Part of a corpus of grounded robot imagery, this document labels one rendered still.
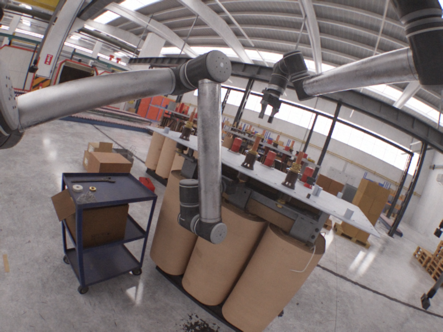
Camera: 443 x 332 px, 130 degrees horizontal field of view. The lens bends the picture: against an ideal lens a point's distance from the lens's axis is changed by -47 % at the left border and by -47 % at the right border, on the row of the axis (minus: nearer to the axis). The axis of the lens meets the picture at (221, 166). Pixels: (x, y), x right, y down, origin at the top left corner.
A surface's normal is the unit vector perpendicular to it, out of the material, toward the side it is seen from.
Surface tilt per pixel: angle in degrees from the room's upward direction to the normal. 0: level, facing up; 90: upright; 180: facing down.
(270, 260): 90
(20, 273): 0
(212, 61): 76
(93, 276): 0
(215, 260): 90
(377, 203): 90
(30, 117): 100
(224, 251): 90
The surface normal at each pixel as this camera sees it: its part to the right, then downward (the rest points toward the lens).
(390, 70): -0.85, 0.53
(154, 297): 0.33, -0.92
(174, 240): -0.21, 0.12
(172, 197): -0.50, -0.01
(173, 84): 0.73, 0.46
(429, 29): -0.82, 0.43
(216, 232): 0.72, 0.11
